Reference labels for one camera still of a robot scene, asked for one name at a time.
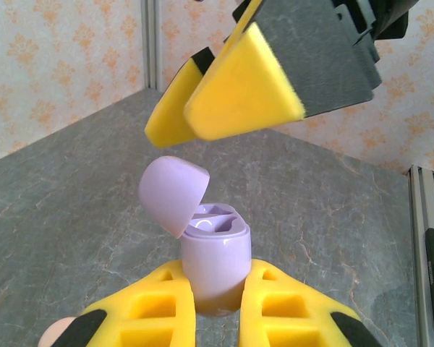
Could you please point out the aluminium frame post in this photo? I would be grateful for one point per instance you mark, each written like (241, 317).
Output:
(152, 43)

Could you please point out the purple earbud charging case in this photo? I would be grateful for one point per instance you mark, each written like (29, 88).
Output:
(217, 267)

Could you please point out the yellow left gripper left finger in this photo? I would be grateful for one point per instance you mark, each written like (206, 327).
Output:
(181, 325)

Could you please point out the pink earbud charging case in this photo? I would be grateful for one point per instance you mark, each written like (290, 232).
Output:
(54, 334)

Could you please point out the aluminium side rail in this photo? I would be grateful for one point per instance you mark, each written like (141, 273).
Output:
(417, 235)

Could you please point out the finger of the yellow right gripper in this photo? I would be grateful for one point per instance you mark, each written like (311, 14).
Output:
(246, 94)
(170, 115)

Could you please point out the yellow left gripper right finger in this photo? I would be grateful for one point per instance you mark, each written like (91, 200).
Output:
(253, 325)

